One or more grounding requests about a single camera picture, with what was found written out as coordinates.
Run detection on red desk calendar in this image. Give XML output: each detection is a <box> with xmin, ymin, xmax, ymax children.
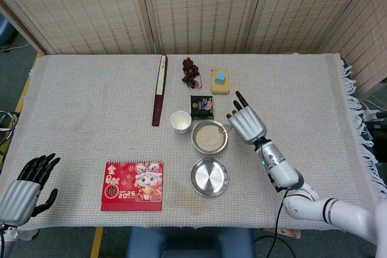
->
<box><xmin>100</xmin><ymin>160</ymin><xmax>164</xmax><ymax>212</ymax></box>

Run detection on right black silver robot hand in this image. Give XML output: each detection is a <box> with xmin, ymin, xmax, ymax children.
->
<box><xmin>226</xmin><ymin>90</ymin><xmax>268</xmax><ymax>146</ymax></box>

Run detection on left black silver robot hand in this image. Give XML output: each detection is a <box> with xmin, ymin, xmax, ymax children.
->
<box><xmin>0</xmin><ymin>153</ymin><xmax>61</xmax><ymax>227</ymax></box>

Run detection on black snack packet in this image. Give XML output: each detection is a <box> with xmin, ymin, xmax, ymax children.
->
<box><xmin>189</xmin><ymin>95</ymin><xmax>215</xmax><ymax>120</ymax></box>

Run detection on dark red grape bunch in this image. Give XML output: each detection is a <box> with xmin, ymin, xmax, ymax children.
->
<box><xmin>181</xmin><ymin>56</ymin><xmax>203</xmax><ymax>90</ymax></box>

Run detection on blue padded seat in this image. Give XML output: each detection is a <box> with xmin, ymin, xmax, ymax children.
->
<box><xmin>126</xmin><ymin>227</ymin><xmax>255</xmax><ymax>258</ymax></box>

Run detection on black floor cable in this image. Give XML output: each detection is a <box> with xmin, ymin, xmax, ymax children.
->
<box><xmin>253</xmin><ymin>233</ymin><xmax>296</xmax><ymax>258</ymax></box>

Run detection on chrome stool frame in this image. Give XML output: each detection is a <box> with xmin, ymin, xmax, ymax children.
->
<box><xmin>0</xmin><ymin>109</ymin><xmax>19</xmax><ymax>144</ymax></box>

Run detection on orange printed package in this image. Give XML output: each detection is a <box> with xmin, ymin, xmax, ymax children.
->
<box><xmin>262</xmin><ymin>227</ymin><xmax>302</xmax><ymax>239</ymax></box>

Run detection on small metal spoon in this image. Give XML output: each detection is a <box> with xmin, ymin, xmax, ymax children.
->
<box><xmin>216</xmin><ymin>123</ymin><xmax>234</xmax><ymax>135</ymax></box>

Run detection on yellow sponge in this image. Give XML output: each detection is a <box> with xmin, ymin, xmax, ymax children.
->
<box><xmin>210</xmin><ymin>68</ymin><xmax>232</xmax><ymax>95</ymax></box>

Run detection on bamboo folding screen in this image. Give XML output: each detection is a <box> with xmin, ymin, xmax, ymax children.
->
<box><xmin>0</xmin><ymin>0</ymin><xmax>387</xmax><ymax>98</ymax></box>

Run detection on white paper cup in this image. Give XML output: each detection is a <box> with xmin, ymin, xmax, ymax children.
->
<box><xmin>170</xmin><ymin>110</ymin><xmax>192</xmax><ymax>134</ymax></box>

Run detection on empty metal plate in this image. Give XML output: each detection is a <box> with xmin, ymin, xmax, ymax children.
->
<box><xmin>189</xmin><ymin>157</ymin><xmax>230</xmax><ymax>198</ymax></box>

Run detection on light blue cube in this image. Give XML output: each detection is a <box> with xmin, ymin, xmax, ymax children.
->
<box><xmin>213</xmin><ymin>70</ymin><xmax>227</xmax><ymax>85</ymax></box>

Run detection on metal bowl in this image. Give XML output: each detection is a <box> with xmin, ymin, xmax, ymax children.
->
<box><xmin>190</xmin><ymin>120</ymin><xmax>229</xmax><ymax>155</ymax></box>

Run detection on white woven tablecloth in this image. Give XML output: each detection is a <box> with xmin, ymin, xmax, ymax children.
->
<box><xmin>0</xmin><ymin>53</ymin><xmax>387</xmax><ymax>231</ymax></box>

